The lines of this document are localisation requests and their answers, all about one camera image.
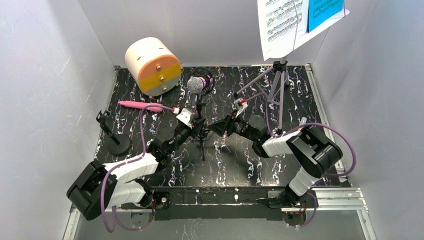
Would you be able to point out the black round-base mic stand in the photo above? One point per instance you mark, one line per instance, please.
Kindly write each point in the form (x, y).
(118, 144)

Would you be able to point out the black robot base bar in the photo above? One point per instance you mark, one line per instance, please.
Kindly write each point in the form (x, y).
(182, 202)

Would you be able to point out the black tripod microphone stand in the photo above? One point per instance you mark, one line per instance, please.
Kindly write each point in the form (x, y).
(209, 87)

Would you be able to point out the white sheet music page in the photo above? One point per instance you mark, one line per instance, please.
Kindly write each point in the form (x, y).
(283, 26)

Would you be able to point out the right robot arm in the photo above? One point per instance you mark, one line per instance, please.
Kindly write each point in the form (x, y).
(315, 152)

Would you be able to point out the round pastel drawer cabinet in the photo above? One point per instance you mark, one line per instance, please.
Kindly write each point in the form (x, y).
(155, 69)

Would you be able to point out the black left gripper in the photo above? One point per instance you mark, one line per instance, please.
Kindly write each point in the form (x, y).
(193, 128)

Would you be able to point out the aluminium rail right edge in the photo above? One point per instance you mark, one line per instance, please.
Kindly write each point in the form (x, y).
(340, 198)

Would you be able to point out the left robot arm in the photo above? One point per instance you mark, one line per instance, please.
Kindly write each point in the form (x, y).
(104, 185)

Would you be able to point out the silver mesh studio microphone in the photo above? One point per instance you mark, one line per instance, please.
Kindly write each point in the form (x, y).
(196, 84)

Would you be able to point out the lilac music stand tripod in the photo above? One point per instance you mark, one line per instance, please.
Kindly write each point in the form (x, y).
(277, 91)

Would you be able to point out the pink microphone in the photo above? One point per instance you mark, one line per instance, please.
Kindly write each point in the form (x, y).
(153, 107)

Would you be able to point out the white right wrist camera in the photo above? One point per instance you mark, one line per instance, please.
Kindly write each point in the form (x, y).
(240, 106)

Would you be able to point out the blue sheet music page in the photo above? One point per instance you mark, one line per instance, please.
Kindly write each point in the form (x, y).
(321, 10)

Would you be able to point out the orange grey marker pen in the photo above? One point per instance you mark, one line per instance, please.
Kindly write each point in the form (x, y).
(303, 121)

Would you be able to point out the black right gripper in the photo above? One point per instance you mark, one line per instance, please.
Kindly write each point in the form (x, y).
(227, 125)

